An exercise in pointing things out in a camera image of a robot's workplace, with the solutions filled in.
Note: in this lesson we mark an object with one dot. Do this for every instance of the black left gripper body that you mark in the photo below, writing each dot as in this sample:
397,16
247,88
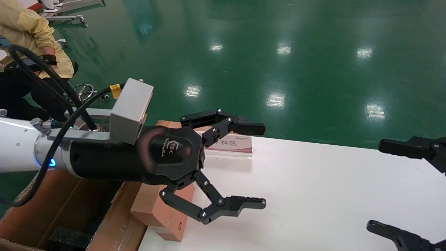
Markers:
163,153

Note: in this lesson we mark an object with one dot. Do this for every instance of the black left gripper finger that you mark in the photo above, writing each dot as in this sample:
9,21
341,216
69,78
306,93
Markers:
216,207
223,123

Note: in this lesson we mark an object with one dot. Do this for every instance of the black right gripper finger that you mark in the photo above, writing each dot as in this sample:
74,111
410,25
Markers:
414,148
404,240

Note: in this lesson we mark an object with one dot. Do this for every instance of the small cardboard box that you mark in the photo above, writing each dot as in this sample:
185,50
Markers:
156,209

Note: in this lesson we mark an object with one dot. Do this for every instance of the black tablet controller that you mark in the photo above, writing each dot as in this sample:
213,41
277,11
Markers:
19,66

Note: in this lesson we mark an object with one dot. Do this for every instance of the large cardboard box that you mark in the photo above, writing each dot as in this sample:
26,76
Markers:
52,202

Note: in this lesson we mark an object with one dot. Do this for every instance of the acrylic sign with red print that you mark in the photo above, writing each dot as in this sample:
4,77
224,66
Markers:
233,144

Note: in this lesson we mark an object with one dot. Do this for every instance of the black foam padding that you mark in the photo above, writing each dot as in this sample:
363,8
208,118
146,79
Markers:
68,238

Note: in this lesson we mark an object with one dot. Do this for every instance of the white stand base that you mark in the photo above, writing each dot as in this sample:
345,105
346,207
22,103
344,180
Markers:
50,9

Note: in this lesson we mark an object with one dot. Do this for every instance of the person in yellow jacket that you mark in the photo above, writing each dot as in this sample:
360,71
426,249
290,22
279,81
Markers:
24,24

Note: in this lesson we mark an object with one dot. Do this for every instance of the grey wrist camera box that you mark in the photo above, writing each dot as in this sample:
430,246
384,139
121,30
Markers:
130,108

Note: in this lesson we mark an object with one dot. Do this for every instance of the grey metal frame leg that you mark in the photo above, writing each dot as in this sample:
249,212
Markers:
69,18

